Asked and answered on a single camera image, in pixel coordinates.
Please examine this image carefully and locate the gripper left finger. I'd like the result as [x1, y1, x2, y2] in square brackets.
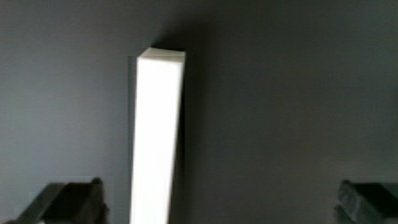
[11, 178, 111, 224]

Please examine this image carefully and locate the white table leg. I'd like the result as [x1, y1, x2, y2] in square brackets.
[131, 48, 186, 224]

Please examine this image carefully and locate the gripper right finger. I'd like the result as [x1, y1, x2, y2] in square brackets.
[335, 180, 398, 224]

